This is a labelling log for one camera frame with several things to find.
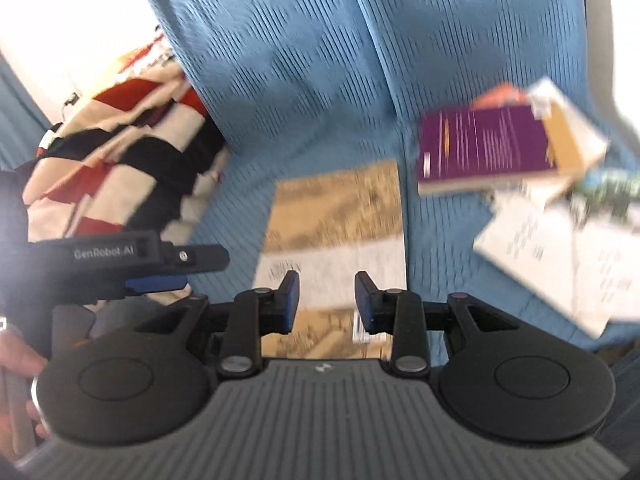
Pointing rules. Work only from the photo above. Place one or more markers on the purple book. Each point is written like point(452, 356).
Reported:
point(475, 145)

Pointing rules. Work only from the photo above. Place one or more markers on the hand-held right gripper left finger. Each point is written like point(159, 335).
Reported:
point(294, 305)

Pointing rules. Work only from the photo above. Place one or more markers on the person's left hand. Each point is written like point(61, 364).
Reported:
point(17, 355)

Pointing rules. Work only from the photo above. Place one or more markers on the thick white book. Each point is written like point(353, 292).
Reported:
point(550, 89)

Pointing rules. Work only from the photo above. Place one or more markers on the yellow pillow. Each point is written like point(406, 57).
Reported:
point(125, 62)

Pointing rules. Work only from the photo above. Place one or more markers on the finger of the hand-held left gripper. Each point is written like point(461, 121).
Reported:
point(200, 257)
point(155, 285)

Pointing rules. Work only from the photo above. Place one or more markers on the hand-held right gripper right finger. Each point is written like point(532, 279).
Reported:
point(361, 305)

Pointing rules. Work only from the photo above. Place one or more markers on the photo cover booklet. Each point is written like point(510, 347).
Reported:
point(607, 195)
point(530, 260)

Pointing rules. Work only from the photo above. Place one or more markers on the tan landscape cover book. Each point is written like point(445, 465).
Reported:
point(340, 210)

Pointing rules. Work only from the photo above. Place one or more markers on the teal curtain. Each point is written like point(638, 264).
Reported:
point(15, 125)

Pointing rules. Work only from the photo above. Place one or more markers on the red black striped cloth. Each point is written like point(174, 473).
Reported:
point(125, 160)

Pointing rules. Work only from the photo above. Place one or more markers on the orange book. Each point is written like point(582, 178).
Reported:
point(500, 95)

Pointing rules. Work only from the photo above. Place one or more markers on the blue textured sofa cover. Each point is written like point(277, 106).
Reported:
point(300, 85)

